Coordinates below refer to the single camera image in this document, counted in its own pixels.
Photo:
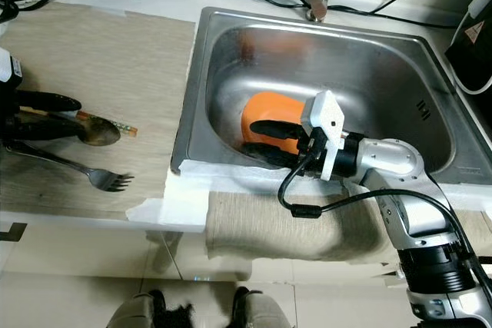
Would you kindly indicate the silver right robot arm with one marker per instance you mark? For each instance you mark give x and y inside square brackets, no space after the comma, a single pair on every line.
[384,157]

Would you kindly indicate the metal fork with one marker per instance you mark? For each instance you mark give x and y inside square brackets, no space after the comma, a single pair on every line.
[111,180]

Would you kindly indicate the black appliance with warning label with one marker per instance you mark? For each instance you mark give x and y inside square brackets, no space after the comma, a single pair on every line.
[473,51]

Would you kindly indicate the beige woven hanging mat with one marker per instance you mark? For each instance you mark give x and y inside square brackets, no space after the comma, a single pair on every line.
[277,228]

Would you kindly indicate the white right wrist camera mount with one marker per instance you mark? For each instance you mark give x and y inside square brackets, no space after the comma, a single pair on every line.
[327,117]

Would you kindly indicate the grey robot right leg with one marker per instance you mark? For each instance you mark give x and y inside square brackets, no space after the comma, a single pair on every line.
[265,314]

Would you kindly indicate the stainless steel sink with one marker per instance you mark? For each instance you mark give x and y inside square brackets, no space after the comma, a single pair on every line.
[377,59]

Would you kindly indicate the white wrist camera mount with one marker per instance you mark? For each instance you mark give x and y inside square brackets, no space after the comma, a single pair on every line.
[9,74]
[327,117]

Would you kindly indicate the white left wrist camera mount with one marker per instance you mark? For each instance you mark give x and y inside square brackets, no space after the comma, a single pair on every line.
[9,74]

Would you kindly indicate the grey robot left leg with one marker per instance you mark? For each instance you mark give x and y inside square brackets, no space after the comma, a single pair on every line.
[131,314]

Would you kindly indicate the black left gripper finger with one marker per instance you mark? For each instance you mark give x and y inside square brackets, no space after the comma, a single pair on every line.
[50,102]
[46,130]

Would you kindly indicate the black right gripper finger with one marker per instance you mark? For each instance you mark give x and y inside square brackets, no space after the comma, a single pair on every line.
[273,155]
[277,129]

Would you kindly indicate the orange plastic bowl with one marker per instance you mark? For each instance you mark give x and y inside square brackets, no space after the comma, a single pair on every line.
[265,109]

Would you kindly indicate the grey robot leg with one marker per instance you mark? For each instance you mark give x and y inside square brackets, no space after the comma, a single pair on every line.
[131,314]
[265,314]

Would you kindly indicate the metal spoon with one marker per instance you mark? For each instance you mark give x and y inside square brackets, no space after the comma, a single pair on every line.
[100,132]

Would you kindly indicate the patterned wooden chopstick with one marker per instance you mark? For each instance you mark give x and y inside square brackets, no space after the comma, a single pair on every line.
[127,130]

